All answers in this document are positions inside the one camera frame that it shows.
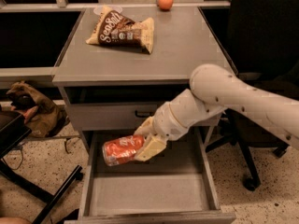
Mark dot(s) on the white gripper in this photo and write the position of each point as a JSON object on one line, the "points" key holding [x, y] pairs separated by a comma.
{"points": [[165, 120]]}

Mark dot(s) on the orange fruit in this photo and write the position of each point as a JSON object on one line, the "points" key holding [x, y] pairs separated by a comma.
{"points": [[165, 4]]}

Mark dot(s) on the red coke can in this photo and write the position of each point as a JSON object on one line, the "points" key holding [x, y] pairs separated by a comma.
{"points": [[122, 150]]}

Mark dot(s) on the open grey middle drawer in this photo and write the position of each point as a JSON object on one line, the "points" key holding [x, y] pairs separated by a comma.
{"points": [[174, 187]]}

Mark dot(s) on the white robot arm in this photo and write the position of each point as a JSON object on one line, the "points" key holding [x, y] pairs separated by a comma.
{"points": [[212, 90]]}

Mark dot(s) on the brown sea salt chip bag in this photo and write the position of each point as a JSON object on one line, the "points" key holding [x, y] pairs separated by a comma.
{"points": [[115, 29]]}

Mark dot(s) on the black office chair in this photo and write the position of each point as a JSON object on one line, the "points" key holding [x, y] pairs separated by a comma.
{"points": [[262, 39]]}

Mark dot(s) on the black drawer handle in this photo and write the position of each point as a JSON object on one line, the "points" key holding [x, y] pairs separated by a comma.
{"points": [[143, 114]]}

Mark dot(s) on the closed grey top drawer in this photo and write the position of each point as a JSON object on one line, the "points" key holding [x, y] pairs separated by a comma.
{"points": [[110, 116]]}

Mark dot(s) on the grey drawer cabinet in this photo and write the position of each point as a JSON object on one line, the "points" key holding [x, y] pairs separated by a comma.
{"points": [[99, 75]]}

